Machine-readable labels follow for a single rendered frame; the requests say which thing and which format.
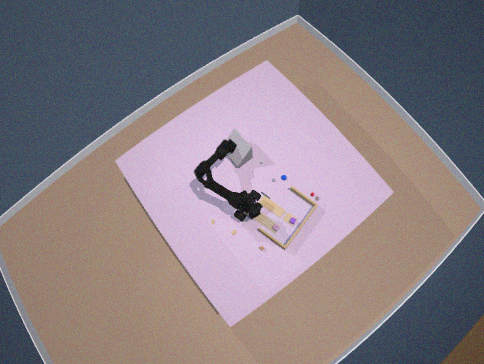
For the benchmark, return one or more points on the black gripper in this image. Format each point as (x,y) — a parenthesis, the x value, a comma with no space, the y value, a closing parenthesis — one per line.
(239,214)

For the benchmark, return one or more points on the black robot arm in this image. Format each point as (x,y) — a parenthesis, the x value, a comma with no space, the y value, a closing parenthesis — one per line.
(235,199)

